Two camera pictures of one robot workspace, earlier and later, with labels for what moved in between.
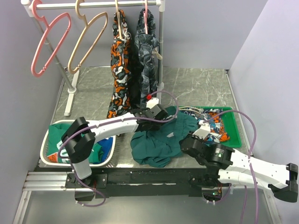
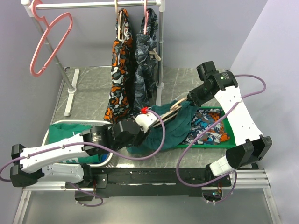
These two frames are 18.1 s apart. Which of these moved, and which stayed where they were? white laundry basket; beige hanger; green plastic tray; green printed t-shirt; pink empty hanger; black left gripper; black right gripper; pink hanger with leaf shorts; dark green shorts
Moved: black left gripper; dark green shorts; black right gripper; beige hanger
Stayed: pink empty hanger; green plastic tray; pink hanger with leaf shorts; white laundry basket; green printed t-shirt
